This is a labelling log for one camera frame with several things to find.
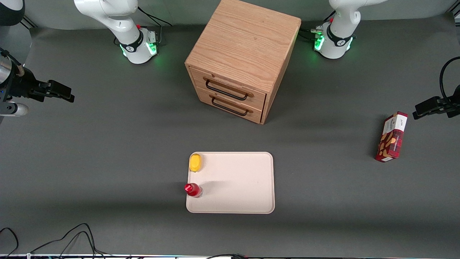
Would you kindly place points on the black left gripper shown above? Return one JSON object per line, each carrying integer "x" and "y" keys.
{"x": 451, "y": 107}

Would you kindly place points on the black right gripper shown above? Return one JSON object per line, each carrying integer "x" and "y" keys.
{"x": 22, "y": 87}

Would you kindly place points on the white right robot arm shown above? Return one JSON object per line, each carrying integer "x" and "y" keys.
{"x": 122, "y": 25}

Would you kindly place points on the oak wooden drawer cabinet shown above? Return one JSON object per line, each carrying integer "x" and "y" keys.
{"x": 248, "y": 39}

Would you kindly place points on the red plaid snack box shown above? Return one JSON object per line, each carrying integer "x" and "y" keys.
{"x": 391, "y": 138}

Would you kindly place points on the yellow squeeze bottle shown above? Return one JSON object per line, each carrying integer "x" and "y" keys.
{"x": 195, "y": 162}

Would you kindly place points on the red ketchup bottle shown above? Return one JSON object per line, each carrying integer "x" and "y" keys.
{"x": 192, "y": 189}

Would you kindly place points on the beige plastic tray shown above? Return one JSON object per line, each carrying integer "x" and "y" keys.
{"x": 237, "y": 183}

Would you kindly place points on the aluminium frame profile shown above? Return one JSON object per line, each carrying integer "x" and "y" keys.
{"x": 28, "y": 23}

